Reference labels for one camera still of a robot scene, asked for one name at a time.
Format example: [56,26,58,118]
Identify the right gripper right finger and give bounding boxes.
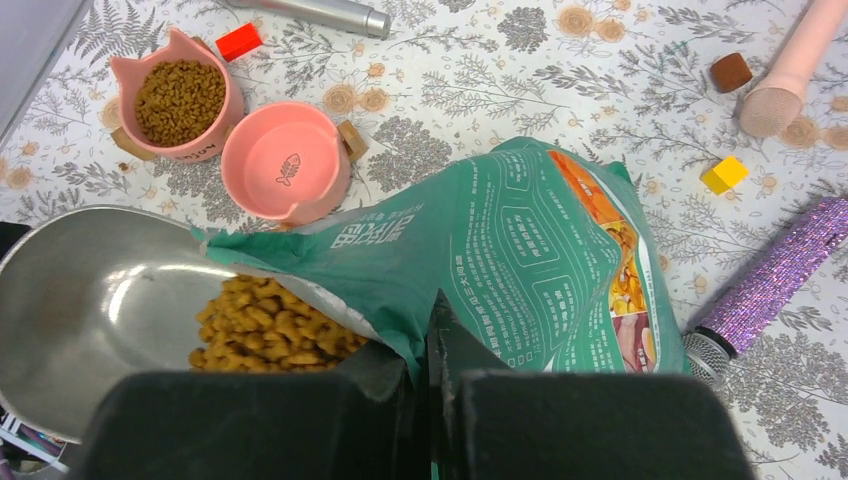
[427,294,754,479]

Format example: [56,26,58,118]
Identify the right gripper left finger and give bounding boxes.
[72,342,424,479]

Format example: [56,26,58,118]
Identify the green silver pet food bag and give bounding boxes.
[202,137,689,374]

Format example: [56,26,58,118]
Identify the metal scissors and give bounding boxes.
[1,206,235,443]

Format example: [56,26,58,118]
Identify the pink pet bowl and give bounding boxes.
[220,101,352,226]

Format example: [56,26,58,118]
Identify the kibble in scoop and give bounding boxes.
[188,274,368,373]

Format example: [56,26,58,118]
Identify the purple glitter microphone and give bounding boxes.
[683,197,847,388]

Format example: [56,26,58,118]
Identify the yellow small block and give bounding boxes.
[700,156,749,195]

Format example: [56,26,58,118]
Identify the pink scoop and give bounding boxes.
[109,27,246,163]

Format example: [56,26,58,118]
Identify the kibble in cat bowl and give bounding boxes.
[134,60,226,147]

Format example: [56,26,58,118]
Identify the floral table mat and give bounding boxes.
[0,0,848,480]

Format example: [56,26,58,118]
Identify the silver microphone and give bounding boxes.
[228,0,391,40]

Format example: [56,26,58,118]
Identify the orange red block near bowl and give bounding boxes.
[215,23,263,62]

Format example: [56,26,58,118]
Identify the pink cylinder toy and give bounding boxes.
[739,0,847,138]

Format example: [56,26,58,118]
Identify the brown small block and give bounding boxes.
[709,52,753,93]

